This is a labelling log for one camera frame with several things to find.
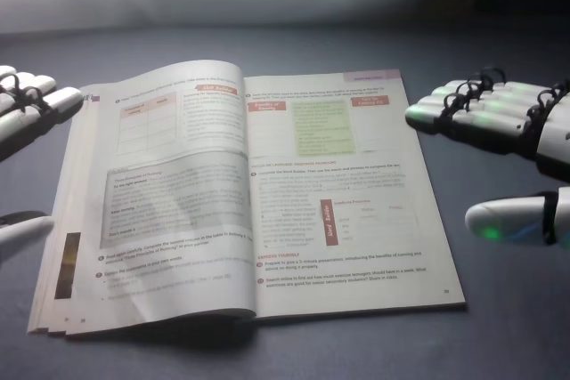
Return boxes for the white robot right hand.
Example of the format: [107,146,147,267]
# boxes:
[403,69,570,247]

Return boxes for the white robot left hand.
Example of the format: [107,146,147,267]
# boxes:
[0,64,84,257]

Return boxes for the textbook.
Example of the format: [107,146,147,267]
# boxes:
[26,58,468,339]

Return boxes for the grey table cloth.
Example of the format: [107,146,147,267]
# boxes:
[0,22,570,380]

